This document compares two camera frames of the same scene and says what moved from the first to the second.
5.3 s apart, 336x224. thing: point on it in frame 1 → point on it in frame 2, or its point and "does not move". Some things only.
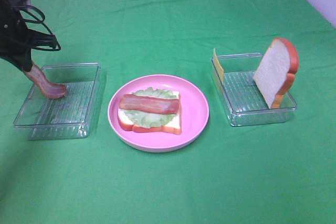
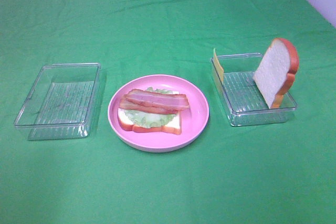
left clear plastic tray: [44, 118] does not move
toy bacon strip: [167, 105] does not move
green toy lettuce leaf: [150, 120] does not move
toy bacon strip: [50, 89] → [168, 101]
